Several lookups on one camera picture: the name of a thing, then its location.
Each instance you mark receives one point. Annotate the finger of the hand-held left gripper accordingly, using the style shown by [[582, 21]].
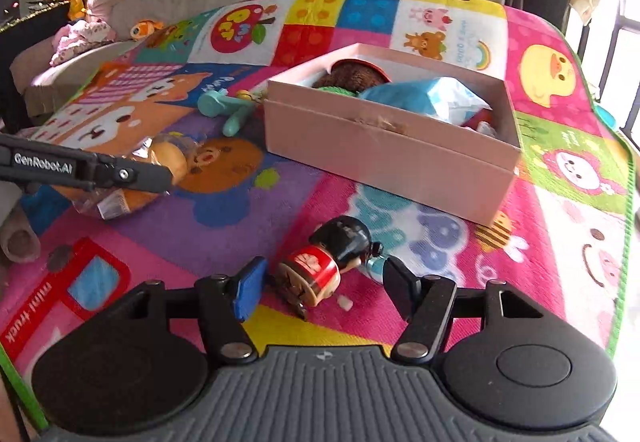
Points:
[[135, 176]]

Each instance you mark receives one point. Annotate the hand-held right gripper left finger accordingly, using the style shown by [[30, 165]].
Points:
[[247, 287]]

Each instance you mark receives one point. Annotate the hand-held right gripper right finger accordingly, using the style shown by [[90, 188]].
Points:
[[400, 287]]

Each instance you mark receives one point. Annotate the bread bun packet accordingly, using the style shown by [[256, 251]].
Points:
[[170, 155]]

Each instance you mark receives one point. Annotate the black red kokeshi doll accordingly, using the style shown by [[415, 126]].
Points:
[[320, 267]]

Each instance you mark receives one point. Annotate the pink cardboard box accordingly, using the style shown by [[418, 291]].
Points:
[[390, 162]]

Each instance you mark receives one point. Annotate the blue white tissue pack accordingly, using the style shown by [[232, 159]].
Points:
[[425, 95]]

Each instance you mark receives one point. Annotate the brown green crochet doll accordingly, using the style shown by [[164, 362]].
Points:
[[355, 75]]

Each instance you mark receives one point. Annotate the small blue metallic cap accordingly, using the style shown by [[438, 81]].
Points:
[[376, 268]]

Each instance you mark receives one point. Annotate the small white scrap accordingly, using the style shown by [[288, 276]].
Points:
[[345, 302]]

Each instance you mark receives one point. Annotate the teal plastic tool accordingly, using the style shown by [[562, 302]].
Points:
[[212, 103]]

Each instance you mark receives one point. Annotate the pink plush toy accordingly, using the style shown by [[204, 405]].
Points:
[[75, 42]]

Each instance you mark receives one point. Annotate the small orange yellow toy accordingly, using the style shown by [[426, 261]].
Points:
[[245, 96]]

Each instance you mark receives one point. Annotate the orange fish plush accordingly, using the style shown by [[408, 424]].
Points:
[[145, 28]]

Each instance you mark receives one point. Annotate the colourful printed play mat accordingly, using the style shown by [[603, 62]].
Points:
[[575, 222]]

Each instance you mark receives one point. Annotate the small teal object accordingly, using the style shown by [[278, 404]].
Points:
[[606, 117]]

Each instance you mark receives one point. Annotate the black window railing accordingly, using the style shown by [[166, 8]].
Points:
[[612, 47]]

